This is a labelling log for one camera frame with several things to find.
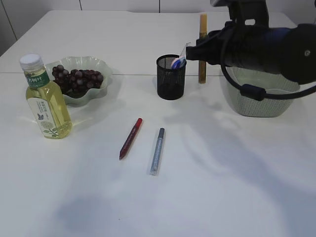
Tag silver glitter pen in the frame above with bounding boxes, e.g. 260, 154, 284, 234
150, 128, 165, 176

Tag yellow tea bottle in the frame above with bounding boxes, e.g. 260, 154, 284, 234
19, 53, 72, 139

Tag clear plastic ruler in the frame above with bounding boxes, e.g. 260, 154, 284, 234
180, 42, 191, 57

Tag blue small scissors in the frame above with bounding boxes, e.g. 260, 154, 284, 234
171, 56, 186, 70

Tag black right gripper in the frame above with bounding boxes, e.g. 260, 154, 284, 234
186, 27, 232, 66

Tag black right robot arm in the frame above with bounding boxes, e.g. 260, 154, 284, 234
186, 0, 316, 101

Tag green wavy plastic plate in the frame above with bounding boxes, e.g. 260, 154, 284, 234
45, 56, 112, 106

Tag red glitter pen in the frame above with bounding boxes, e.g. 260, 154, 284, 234
119, 118, 143, 160

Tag artificial red grape bunch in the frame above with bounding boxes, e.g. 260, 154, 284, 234
52, 65, 105, 98

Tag black mesh pen holder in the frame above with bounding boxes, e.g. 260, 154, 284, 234
156, 54, 186, 100

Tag gold glitter pen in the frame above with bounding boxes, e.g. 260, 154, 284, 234
198, 14, 208, 84

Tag green plastic woven basket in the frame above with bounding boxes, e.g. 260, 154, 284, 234
227, 67, 300, 118

